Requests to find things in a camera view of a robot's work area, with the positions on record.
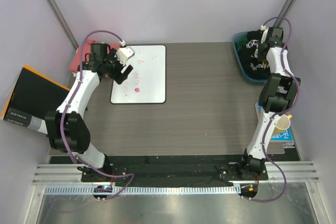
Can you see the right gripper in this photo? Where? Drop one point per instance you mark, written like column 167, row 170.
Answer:
column 260, row 56

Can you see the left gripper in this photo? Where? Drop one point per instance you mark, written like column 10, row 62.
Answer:
column 123, row 76

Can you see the black t shirt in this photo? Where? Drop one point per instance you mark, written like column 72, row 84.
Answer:
column 253, row 68

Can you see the green t shirt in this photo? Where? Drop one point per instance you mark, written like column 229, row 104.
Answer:
column 241, row 43

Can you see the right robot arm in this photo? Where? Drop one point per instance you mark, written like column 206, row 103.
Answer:
column 276, row 98

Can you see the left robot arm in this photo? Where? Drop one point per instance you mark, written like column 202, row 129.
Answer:
column 66, row 129

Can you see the white whiteboard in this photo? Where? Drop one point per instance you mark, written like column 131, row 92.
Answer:
column 146, row 83

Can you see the blue plastic basket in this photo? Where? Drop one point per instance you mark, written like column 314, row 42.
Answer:
column 234, row 41

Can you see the folded pink t shirt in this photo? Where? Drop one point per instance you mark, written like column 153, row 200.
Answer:
column 81, row 54

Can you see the yellow cup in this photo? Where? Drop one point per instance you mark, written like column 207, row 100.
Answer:
column 283, row 124

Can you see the blue book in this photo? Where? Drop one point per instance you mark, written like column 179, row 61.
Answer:
column 284, row 136

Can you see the black clip file folder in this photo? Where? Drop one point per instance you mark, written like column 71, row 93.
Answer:
column 33, row 95

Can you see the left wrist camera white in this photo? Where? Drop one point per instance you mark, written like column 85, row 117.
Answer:
column 124, row 53

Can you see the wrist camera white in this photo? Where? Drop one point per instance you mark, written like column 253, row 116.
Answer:
column 264, row 29
column 124, row 53

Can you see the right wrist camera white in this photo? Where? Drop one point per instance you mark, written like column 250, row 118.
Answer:
column 264, row 29

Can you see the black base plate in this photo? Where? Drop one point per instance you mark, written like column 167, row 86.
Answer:
column 178, row 170

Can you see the aluminium rail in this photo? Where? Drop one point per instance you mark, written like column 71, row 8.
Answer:
column 70, row 174

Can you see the left aluminium frame post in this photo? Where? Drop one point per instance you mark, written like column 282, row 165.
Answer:
column 62, row 22

